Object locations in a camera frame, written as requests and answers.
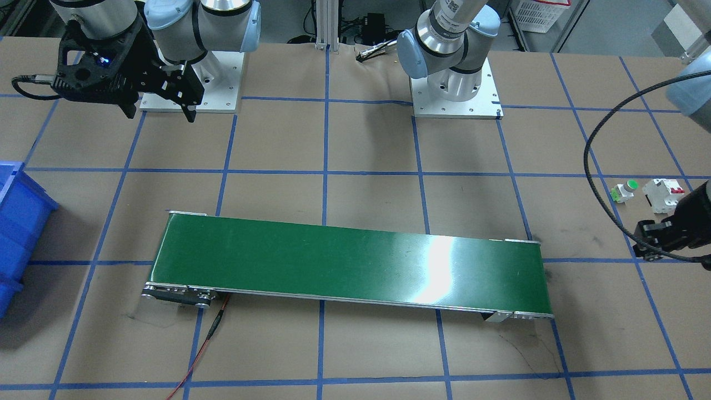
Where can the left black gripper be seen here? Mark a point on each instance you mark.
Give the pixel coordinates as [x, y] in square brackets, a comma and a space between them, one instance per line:
[689, 226]

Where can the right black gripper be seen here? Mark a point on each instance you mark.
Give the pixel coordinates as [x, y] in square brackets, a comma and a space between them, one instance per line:
[145, 62]

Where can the white red circuit breaker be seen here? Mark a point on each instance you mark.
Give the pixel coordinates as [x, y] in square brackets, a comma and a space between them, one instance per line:
[663, 195]

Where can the green push button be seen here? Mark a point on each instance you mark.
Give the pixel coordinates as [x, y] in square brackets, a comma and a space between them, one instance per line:
[621, 193]

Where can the green conveyor belt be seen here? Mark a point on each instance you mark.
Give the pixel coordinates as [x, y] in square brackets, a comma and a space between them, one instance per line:
[202, 255]

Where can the blue plastic bin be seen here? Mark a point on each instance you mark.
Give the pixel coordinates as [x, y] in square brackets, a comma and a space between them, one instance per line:
[25, 208]

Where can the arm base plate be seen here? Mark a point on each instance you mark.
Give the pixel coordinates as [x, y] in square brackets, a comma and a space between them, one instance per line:
[449, 94]
[220, 76]

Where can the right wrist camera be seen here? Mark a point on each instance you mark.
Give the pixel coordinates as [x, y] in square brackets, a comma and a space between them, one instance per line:
[96, 70]

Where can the aluminium frame post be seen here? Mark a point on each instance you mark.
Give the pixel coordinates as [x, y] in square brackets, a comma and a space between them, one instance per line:
[327, 25]

